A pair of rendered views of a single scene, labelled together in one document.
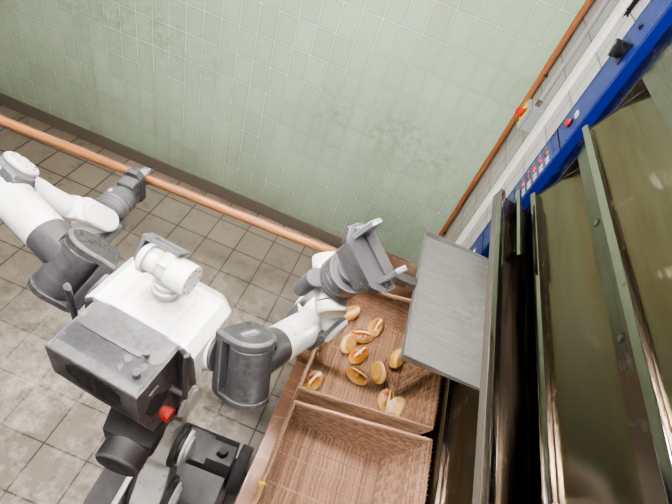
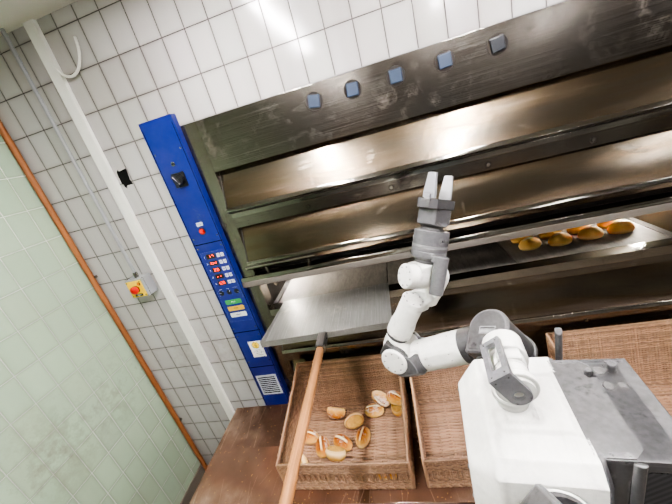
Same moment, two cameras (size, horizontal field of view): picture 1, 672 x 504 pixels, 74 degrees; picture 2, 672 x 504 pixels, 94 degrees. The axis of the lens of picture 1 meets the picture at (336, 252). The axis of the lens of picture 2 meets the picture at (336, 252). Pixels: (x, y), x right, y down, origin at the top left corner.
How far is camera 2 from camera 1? 1.02 m
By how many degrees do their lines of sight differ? 67
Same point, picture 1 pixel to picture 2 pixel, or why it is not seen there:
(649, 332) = (400, 165)
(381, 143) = (58, 472)
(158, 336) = (561, 378)
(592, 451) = not seen: hidden behind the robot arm
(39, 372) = not seen: outside the picture
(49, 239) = not seen: outside the picture
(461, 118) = (86, 361)
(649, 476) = (457, 172)
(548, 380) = (402, 230)
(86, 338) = (644, 431)
